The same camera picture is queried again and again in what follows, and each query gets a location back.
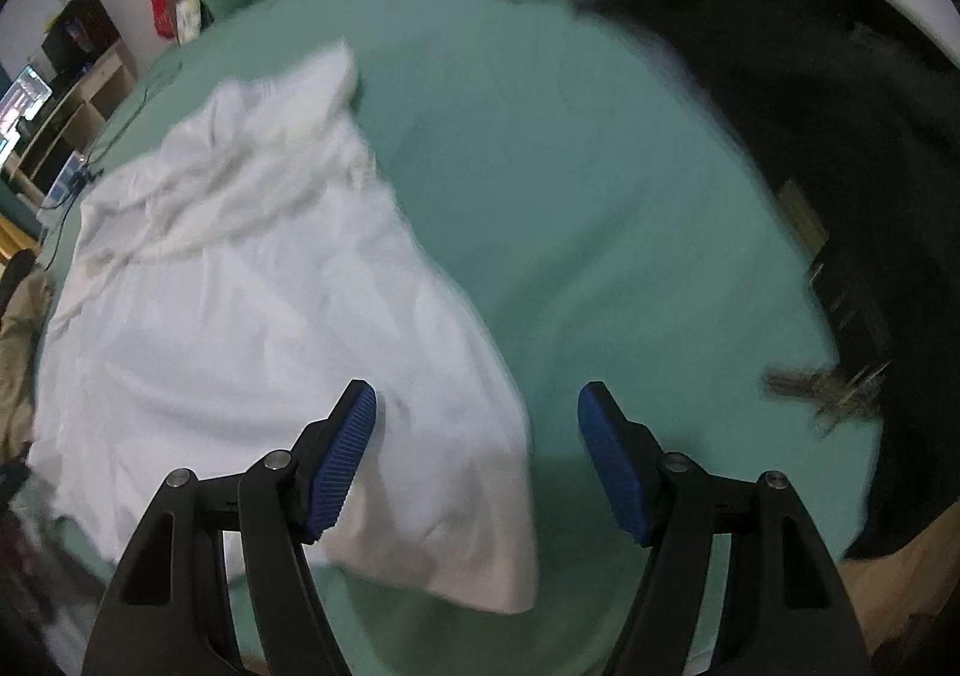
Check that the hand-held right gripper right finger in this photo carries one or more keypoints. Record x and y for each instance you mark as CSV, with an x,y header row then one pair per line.
x,y
615,466

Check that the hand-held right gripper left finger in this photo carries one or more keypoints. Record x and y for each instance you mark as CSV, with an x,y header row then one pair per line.
x,y
341,455

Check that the white hooded jacket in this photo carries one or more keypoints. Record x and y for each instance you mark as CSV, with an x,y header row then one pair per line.
x,y
262,316

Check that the bunch of keys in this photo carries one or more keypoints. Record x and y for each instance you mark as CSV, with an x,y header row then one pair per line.
x,y
825,387

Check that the tan pants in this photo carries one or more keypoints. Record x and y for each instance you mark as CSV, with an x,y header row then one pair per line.
x,y
19,346

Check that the black garment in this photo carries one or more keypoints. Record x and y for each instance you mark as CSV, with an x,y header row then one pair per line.
x,y
19,271

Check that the black jacket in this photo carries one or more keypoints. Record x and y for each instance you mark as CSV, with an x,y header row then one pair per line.
x,y
825,84

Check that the light wooden desk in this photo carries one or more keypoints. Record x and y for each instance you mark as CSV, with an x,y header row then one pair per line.
x,y
105,84

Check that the white green wipes packet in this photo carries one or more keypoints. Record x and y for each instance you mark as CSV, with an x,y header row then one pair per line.
x,y
190,18

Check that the computer monitor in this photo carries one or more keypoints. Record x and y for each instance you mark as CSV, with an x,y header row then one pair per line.
x,y
26,99

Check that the black computer tower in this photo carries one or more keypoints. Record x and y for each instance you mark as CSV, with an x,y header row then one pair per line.
x,y
82,24

